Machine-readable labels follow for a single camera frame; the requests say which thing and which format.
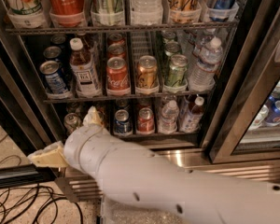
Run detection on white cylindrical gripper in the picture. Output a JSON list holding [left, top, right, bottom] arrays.
[[27, 106, 112, 175]]

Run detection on tea bottle white cap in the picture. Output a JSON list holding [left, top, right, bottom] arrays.
[[68, 37, 102, 98]]

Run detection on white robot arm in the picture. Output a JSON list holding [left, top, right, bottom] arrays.
[[28, 107, 280, 224]]

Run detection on stainless fridge base grille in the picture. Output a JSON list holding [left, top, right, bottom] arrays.
[[55, 149, 280, 203]]

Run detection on bottom shelf blue pepsi can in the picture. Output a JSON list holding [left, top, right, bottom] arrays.
[[114, 109, 132, 134]]

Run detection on left fridge glass door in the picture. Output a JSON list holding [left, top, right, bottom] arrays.
[[0, 41, 56, 189]]

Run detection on fridge glass door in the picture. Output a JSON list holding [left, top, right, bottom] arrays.
[[203, 0, 280, 163], [0, 41, 56, 189]]

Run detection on bottom shelf red coke can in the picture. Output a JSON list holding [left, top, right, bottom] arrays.
[[137, 107, 154, 132]]

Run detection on bottom shelf small water bottle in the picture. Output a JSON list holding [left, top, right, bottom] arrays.
[[159, 100, 179, 134]]

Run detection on bottom shelf white label bottle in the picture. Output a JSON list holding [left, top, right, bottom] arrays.
[[179, 96, 204, 133]]

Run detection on front clear water bottle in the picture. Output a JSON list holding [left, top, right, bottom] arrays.
[[189, 36, 223, 91]]

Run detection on rear clear water bottle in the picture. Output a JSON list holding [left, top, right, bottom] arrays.
[[191, 28, 216, 58]]

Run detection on right fridge glass door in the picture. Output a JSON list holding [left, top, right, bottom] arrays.
[[203, 0, 280, 163]]

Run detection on front blue pepsi can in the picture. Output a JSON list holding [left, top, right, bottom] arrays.
[[39, 61, 69, 94]]

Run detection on front red coca-cola can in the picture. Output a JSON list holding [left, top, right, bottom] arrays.
[[106, 57, 130, 91]]

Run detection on red coca-cola can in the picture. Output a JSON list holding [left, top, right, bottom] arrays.
[[107, 33, 125, 45], [107, 44, 126, 59], [106, 57, 130, 91]]

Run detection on clear plastic bin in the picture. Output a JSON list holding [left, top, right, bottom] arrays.
[[101, 197, 185, 224]]

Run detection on middle dark can left column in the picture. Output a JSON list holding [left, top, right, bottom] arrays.
[[43, 46, 63, 63]]

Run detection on dark can column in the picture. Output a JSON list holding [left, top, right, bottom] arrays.
[[50, 34, 67, 47], [43, 46, 63, 63]]

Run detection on gold caffeine-free coke can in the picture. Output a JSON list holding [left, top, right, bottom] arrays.
[[136, 55, 157, 89]]

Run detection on rear dark can left column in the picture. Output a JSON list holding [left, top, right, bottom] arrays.
[[50, 34, 67, 47]]

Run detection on rear red coca-cola can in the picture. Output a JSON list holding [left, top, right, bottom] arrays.
[[107, 33, 125, 45]]

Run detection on front green soda can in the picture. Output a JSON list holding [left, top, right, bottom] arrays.
[[165, 54, 188, 87]]

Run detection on green soda can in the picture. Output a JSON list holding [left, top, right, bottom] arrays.
[[163, 41, 181, 61], [165, 54, 188, 87], [161, 31, 176, 43]]

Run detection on rear green soda can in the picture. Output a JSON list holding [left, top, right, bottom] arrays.
[[161, 31, 176, 43]]

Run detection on blue can behind right door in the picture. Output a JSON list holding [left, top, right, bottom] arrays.
[[265, 100, 280, 126]]

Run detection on black cables on floor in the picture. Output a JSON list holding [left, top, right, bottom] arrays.
[[0, 133, 84, 224]]

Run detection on middle wire fridge shelf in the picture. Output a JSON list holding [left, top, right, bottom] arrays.
[[43, 90, 213, 104]]

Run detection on wire fridge shelf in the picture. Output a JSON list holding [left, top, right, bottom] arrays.
[[43, 90, 213, 104], [6, 20, 239, 35]]

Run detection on upper wire fridge shelf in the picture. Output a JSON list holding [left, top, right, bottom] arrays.
[[6, 20, 239, 35]]

